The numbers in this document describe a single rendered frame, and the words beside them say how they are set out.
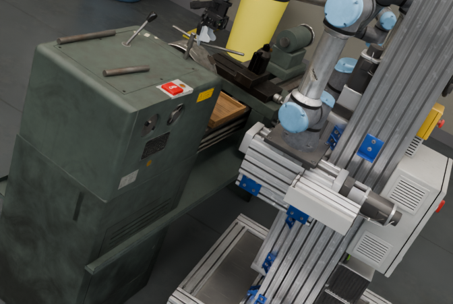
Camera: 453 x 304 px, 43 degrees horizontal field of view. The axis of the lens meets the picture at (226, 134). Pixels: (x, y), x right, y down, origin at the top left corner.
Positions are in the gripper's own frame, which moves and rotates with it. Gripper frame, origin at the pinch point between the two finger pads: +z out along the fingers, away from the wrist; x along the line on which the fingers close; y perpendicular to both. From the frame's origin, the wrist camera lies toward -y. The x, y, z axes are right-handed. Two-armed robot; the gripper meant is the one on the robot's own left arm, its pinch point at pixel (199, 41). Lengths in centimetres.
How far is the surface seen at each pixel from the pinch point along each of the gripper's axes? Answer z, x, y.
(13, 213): 85, -51, -28
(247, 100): 46, 70, 1
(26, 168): 60, -51, -25
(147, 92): 9.8, -37.4, 7.5
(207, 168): 81, 47, 4
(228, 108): 47, 52, 0
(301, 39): 24, 134, -6
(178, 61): 9.8, -4.9, -3.0
